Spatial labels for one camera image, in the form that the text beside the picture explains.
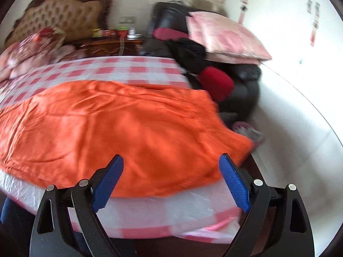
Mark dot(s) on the red and green container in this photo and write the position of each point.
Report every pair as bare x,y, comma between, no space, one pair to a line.
122,32

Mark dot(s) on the tufted brown carved headboard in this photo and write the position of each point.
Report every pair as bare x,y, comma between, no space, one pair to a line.
67,13

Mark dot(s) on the white appliance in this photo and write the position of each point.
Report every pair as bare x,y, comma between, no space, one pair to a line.
134,34

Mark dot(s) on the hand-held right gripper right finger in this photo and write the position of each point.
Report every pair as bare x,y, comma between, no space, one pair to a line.
234,182

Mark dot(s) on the beige cardboard box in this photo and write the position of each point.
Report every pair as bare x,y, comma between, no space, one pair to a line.
202,4

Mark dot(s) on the black leather sofa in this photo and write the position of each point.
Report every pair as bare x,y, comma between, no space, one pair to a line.
241,91

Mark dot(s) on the pink floral bedding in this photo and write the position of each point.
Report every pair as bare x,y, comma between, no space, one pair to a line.
32,48

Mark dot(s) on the yellow jar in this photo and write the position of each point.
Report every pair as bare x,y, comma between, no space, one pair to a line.
97,33

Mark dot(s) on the white trash bin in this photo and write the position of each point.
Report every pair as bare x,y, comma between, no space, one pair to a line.
249,133

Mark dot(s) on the maroon cushion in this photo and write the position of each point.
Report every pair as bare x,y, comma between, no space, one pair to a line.
168,34

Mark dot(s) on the wall sticker strip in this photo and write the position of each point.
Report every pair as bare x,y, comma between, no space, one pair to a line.
244,5
315,24

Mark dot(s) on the wall outlet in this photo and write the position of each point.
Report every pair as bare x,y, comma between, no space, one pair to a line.
127,20

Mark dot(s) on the person's leg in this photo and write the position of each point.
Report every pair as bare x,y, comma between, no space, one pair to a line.
13,227

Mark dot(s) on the red cushion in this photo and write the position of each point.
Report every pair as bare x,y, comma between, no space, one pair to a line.
217,83

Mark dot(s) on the red white checkered bedsheet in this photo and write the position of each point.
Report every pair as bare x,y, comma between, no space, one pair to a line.
128,69

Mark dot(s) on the large pink floral pillow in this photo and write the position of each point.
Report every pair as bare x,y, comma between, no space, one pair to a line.
227,36

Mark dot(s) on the flat pink pillow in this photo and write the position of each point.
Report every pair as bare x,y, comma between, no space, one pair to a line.
235,59

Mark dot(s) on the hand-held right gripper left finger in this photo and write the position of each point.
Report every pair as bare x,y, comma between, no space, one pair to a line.
109,182

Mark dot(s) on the black clothing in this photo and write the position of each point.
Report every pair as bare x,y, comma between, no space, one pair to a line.
187,53

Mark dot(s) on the orange pants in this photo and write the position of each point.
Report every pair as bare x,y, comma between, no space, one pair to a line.
120,128

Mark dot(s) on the carved wooden nightstand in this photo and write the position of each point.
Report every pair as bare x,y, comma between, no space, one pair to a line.
107,46

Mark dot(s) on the red box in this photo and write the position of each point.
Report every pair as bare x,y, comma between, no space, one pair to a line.
109,33

